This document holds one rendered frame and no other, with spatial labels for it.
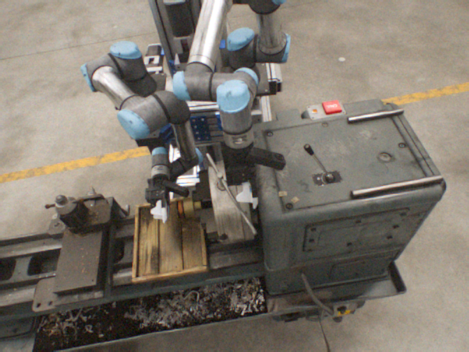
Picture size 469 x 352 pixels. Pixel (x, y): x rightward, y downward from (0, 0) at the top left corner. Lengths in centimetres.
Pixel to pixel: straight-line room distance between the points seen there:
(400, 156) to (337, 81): 233
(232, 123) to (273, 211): 38
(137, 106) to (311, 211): 68
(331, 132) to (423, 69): 260
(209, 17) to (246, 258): 90
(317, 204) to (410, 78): 271
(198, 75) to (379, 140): 69
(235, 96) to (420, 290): 194
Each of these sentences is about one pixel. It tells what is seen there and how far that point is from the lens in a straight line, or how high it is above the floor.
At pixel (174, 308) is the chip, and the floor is 59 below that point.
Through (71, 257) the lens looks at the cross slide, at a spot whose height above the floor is 97.
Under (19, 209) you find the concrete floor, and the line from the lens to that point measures 325.
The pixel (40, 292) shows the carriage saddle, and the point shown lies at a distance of 163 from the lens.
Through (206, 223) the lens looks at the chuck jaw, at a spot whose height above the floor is 111.
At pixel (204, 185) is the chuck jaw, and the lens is 128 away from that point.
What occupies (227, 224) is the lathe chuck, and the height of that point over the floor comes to 115.
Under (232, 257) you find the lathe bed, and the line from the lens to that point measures 145.
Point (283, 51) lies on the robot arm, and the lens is 150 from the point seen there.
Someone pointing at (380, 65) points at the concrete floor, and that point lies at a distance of 379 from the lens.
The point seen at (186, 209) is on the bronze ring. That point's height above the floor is 111.
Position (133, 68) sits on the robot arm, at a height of 132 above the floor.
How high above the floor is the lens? 219
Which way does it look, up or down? 53 degrees down
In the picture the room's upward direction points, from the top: 9 degrees counter-clockwise
